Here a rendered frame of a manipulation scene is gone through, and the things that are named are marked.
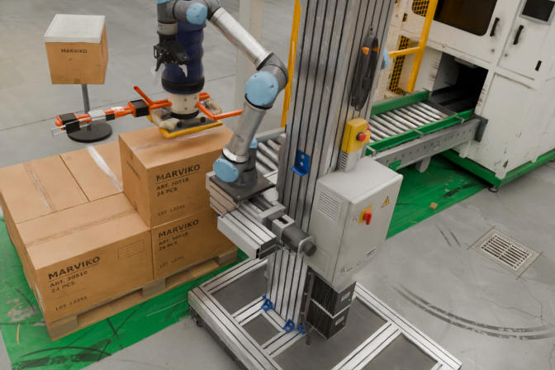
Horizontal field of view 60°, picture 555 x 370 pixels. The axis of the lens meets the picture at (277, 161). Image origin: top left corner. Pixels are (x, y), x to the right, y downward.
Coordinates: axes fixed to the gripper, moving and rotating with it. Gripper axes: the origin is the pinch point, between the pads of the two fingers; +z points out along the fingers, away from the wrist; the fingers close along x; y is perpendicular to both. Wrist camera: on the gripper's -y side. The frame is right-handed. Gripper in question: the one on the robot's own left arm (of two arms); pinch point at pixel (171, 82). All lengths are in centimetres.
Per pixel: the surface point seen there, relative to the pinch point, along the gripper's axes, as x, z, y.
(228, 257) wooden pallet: -53, 145, 21
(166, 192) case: -11, 76, 26
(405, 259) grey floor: -158, 152, -51
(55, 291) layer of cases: 52, 117, 31
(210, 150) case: -38, 58, 23
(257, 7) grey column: -155, 17, 126
